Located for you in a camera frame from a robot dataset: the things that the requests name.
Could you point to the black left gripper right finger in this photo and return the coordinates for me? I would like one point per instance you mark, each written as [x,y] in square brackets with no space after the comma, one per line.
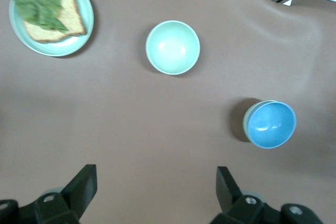
[228,195]

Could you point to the pale green plate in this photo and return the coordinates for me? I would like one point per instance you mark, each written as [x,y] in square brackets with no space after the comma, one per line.
[52,48]

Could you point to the brown bread slice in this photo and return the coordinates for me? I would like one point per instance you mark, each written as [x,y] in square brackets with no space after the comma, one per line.
[71,16]

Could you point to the sage green bowl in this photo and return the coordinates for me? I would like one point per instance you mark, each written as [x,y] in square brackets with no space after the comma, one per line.
[246,120]

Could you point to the green lettuce leaf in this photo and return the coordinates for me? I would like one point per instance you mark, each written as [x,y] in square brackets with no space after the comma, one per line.
[36,9]

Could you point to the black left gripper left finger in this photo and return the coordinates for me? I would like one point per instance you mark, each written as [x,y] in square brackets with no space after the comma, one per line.
[78,190]

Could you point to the blue bowl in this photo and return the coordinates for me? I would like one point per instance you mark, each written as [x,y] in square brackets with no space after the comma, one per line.
[271,124]

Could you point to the pale mint bowl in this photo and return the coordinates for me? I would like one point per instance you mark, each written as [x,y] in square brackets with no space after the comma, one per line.
[172,47]

